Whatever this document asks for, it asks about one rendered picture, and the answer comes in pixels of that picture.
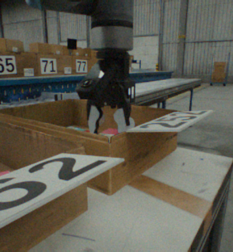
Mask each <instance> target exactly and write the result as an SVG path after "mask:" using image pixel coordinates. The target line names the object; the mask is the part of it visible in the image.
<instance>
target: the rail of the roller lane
mask: <svg viewBox="0 0 233 252"><path fill-rule="evenodd" d="M199 84H201V79H199V80H195V81H188V82H185V83H181V84H177V85H173V86H170V87H165V88H162V89H154V90H152V91H146V92H143V93H139V94H136V95H135V102H133V103H131V105H135V106H137V105H139V104H142V103H144V102H148V101H150V100H155V99H157V98H161V97H163V96H166V95H169V94H171V93H174V92H177V91H182V90H185V89H187V88H190V87H193V86H195V85H199ZM175 88H178V90H175ZM166 90H169V92H168V93H165V91H166Z"/></svg>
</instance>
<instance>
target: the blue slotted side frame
mask: <svg viewBox="0 0 233 252"><path fill-rule="evenodd" d="M172 73H173V71H172V72H148V73H130V74H129V79H130V80H133V79H134V80H136V81H135V83H140V82H141V83H142V82H148V81H157V80H161V79H164V80H166V79H171V76H172ZM162 76H163V77H162ZM84 78H85V76H75V77H51V78H39V79H15V80H3V81H0V104H1V101H3V103H6V102H7V104H10V103H11V100H12V102H19V98H20V100H23V99H24V100H27V97H28V100H29V99H34V96H35V98H39V97H40V95H41V92H50V93H70V91H71V93H73V92H74V93H75V89H76V88H77V86H78V85H79V83H80V82H81V81H82V79H84ZM72 84H73V85H72ZM48 86H51V88H48ZM56 86H57V88H56ZM62 86H63V88H62ZM67 86H68V88H67ZM73 86H74V87H73ZM44 87H45V91H44ZM37 88H38V90H39V91H38V92H37ZM22 89H23V93H22ZM30 90H31V92H30ZM5 91H6V95H5ZM10 92H11V93H10ZM14 92H15V94H14Z"/></svg>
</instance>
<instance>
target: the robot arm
mask: <svg viewBox="0 0 233 252"><path fill-rule="evenodd" d="M26 3H27V4H28V5H29V6H30V7H32V8H36V9H39V10H41V11H43V10H47V11H56V12H68V13H73V14H81V15H86V16H91V39H92V50H93V51H98V52H96V58H97V59H103V60H98V61H97V62H96V64H95V65H94V66H93V67H92V68H91V70H89V73H88V74H87V75H86V76H85V78H84V79H82V81H81V82H80V83H79V85H78V86H77V88H76V91H77V95H78V97H79V99H80V100H87V121H88V124H89V130H90V133H96V134H98V128H99V126H100V125H101V124H102V123H103V122H104V120H105V117H106V116H105V115H104V114H103V109H104V107H105V106H110V107H111V109H115V108H116V105H117V108H118V110H116V112H115V113H114V120H115V121H116V122H117V125H118V133H122V132H124V131H127V130H129V129H132V128H133V127H134V126H135V122H134V121H133V118H131V117H130V115H131V103H133V102H135V81H136V80H130V79H129V69H130V54H129V52H127V51H131V50H133V5H134V0H26ZM132 87H133V98H132ZM129 89H131V94H129ZM129 99H130V100H129Z"/></svg>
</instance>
